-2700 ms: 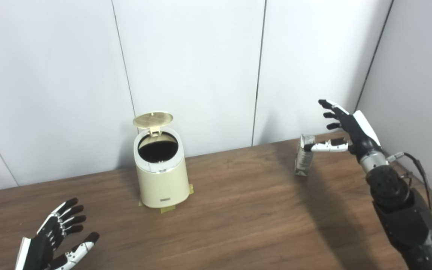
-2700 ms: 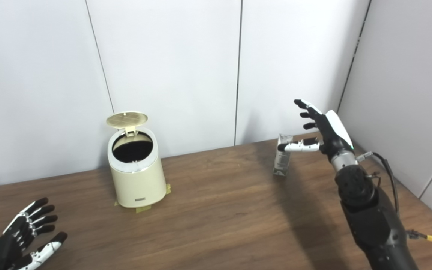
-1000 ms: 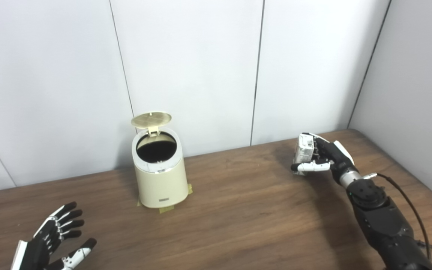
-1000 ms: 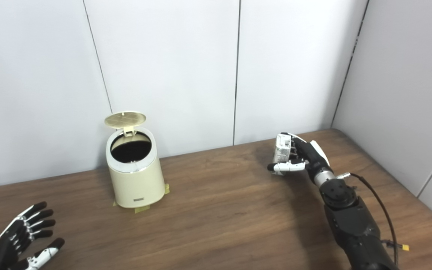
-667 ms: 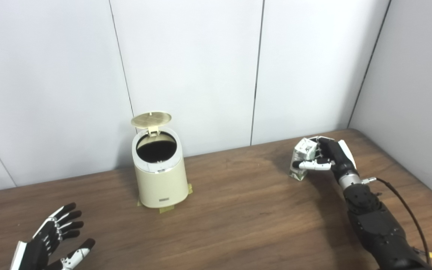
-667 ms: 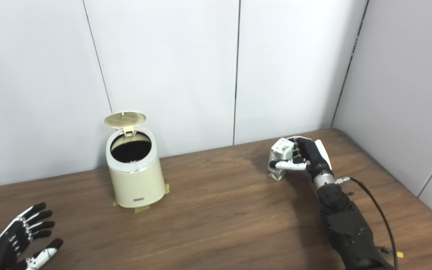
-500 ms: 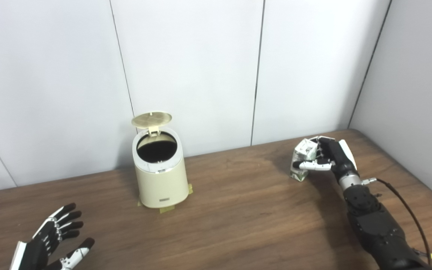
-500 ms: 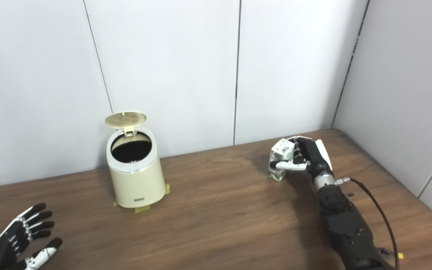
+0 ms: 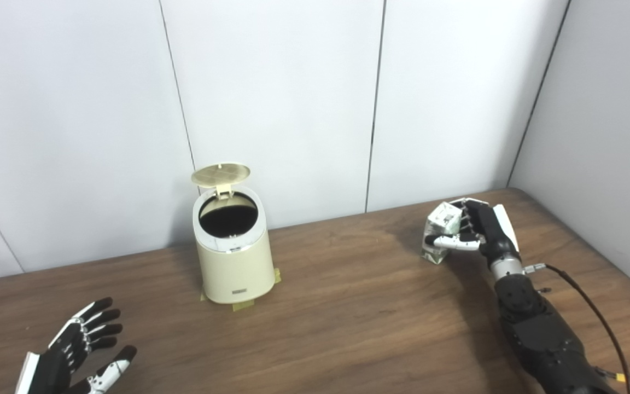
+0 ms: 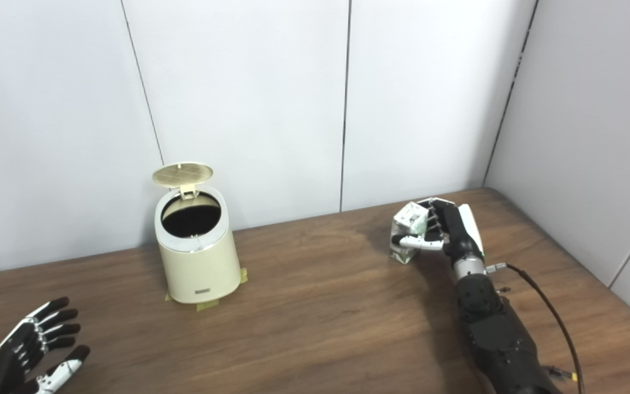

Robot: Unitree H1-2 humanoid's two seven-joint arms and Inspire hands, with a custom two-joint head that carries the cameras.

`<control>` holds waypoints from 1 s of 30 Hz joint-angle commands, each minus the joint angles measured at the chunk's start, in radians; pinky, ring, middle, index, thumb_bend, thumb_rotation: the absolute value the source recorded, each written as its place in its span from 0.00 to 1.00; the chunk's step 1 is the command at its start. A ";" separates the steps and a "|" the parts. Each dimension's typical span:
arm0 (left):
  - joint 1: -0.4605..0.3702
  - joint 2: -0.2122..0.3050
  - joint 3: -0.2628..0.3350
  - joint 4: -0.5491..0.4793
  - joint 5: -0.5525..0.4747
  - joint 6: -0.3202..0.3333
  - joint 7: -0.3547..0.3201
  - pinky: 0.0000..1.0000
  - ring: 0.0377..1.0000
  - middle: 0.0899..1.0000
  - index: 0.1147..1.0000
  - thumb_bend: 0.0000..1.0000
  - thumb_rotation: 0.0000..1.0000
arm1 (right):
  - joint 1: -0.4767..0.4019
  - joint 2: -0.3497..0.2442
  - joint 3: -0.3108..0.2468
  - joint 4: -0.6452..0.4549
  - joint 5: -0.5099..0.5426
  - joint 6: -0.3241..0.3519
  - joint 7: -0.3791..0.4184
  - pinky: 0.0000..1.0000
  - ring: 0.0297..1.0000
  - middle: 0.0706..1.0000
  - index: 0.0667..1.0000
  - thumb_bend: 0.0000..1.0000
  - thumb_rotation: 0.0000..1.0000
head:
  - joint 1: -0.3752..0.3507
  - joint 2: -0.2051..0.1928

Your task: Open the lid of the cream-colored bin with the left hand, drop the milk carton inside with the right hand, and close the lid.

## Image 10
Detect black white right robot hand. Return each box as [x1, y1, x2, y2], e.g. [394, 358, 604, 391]
[392, 198, 485, 269]

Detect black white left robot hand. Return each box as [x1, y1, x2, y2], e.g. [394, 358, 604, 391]
[0, 297, 91, 394]

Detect white green milk carton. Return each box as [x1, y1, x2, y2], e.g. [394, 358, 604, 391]
[389, 201, 430, 265]

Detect cream round bin lid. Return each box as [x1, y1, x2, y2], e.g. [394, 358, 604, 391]
[152, 162, 214, 200]

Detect cream-colored bin body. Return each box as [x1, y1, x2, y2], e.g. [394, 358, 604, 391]
[154, 185, 242, 304]

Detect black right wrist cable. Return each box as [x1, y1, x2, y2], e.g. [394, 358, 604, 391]
[486, 263, 585, 394]

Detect yellow-tipped thin arm cable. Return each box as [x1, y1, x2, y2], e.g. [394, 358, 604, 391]
[545, 366, 577, 382]

